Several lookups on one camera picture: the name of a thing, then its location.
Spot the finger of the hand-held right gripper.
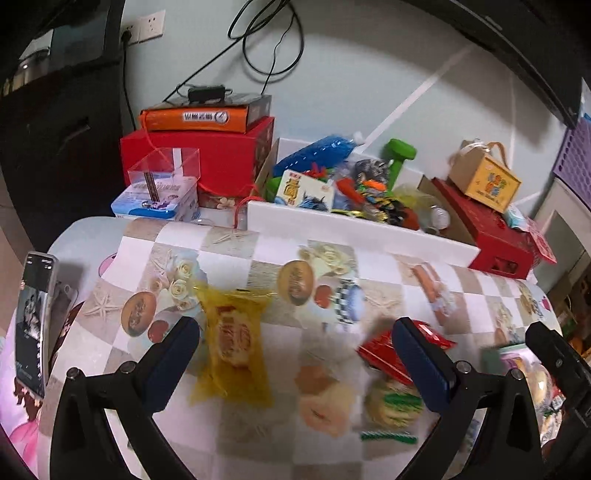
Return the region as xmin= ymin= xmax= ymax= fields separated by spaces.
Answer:
xmin=525 ymin=322 xmax=591 ymax=411

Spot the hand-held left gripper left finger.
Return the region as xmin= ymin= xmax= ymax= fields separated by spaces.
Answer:
xmin=50 ymin=315 xmax=201 ymax=480

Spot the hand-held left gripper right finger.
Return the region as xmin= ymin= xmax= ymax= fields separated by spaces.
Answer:
xmin=392 ymin=316 xmax=543 ymax=480

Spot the red patterned snack packet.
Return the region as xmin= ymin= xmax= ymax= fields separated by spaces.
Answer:
xmin=355 ymin=318 xmax=455 ymax=386

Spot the white tray teal rim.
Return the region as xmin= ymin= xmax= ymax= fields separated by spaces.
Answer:
xmin=482 ymin=344 xmax=564 ymax=416

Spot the green striped cracker packet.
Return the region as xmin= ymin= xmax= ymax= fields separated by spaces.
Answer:
xmin=360 ymin=376 xmax=423 ymax=444

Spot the yellow snack packet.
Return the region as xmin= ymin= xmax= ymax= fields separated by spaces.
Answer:
xmin=191 ymin=286 xmax=273 ymax=407

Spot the printed checkered tablecloth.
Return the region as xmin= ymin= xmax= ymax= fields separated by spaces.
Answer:
xmin=37 ymin=217 xmax=561 ymax=480

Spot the grey phone stand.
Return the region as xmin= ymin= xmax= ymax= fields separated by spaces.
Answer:
xmin=48 ymin=281 xmax=79 ymax=365

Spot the flat red box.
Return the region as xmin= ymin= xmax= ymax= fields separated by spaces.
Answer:
xmin=431 ymin=178 xmax=543 ymax=280

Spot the long white box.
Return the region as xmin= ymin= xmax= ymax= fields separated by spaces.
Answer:
xmin=247 ymin=136 xmax=492 ymax=278

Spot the smartphone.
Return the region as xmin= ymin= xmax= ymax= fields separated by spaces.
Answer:
xmin=14 ymin=251 xmax=60 ymax=400

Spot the clear plastic bottle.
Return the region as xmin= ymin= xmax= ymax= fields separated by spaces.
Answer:
xmin=418 ymin=194 xmax=451 ymax=234

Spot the blue white tin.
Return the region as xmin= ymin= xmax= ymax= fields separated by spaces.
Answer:
xmin=111 ymin=178 xmax=199 ymax=222

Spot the pile of wrapped candies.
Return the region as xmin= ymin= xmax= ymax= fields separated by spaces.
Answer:
xmin=335 ymin=159 xmax=421 ymax=227

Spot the clear plastic box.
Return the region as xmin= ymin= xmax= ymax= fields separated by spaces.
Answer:
xmin=127 ymin=147 xmax=201 ymax=204

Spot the purple perforated basket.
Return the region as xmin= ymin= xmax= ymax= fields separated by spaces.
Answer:
xmin=551 ymin=122 xmax=591 ymax=208

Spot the green dumbbell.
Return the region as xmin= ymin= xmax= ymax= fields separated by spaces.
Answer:
xmin=381 ymin=138 xmax=419 ymax=190

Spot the card pack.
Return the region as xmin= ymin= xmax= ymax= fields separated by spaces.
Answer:
xmin=274 ymin=169 xmax=335 ymax=210

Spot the large red box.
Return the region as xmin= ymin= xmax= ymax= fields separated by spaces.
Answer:
xmin=120 ymin=115 xmax=275 ymax=208

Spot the blue bottle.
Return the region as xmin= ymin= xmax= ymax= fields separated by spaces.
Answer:
xmin=274 ymin=131 xmax=365 ymax=178

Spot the orange box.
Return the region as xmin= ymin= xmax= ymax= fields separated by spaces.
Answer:
xmin=140 ymin=95 xmax=272 ymax=134

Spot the black cabinet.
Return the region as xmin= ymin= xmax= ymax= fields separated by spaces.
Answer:
xmin=0 ymin=0 xmax=134 ymax=241

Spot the black power adapter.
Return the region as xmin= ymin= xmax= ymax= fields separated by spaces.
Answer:
xmin=187 ymin=84 xmax=225 ymax=103

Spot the yellow carton with handle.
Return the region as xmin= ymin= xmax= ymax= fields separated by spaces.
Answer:
xmin=449 ymin=141 xmax=522 ymax=213

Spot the black cable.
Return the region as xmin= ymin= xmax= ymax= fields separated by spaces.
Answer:
xmin=164 ymin=0 xmax=305 ymax=104

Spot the white wall socket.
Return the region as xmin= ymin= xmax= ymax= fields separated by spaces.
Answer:
xmin=121 ymin=10 xmax=164 ymax=44

